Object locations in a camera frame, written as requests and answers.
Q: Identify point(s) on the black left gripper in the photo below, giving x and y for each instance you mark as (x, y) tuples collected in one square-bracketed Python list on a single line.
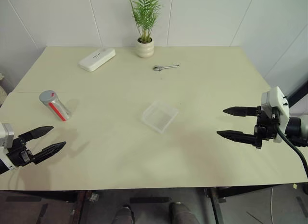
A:
[(20, 153)]

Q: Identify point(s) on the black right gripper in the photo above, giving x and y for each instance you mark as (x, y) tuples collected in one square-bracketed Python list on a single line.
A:
[(264, 127)]

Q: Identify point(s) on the white plastic jar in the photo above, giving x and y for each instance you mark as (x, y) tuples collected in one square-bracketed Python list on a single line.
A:
[(60, 110)]

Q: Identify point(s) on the grey round lid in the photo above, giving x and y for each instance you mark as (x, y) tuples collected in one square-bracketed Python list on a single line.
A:
[(47, 96)]

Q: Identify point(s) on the clear plastic container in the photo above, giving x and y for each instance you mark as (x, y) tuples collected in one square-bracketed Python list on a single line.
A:
[(160, 116)]

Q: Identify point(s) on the black slanted metal bar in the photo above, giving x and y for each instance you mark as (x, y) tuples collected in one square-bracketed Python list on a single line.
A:
[(298, 88)]

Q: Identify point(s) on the silver adjustable wrench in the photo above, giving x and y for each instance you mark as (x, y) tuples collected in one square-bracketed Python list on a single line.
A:
[(166, 67)]

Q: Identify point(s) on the white rectangular case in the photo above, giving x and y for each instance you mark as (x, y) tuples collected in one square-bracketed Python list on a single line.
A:
[(96, 59)]

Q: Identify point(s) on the dark grey rounded shape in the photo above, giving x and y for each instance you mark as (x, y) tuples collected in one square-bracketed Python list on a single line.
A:
[(184, 214), (124, 215)]

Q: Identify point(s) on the cream ribbed plant pot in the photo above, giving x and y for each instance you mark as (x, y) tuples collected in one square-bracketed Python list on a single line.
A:
[(144, 49)]

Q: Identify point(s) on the green palm plant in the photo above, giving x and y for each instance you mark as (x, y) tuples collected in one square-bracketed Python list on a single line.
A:
[(145, 14)]

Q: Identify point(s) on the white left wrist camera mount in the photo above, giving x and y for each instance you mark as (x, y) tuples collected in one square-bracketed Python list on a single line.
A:
[(4, 137)]

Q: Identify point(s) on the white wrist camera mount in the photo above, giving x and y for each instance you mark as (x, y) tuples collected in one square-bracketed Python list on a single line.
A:
[(280, 101), (4, 137)]

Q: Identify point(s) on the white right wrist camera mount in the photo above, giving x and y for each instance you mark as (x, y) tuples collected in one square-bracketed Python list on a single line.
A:
[(280, 101)]

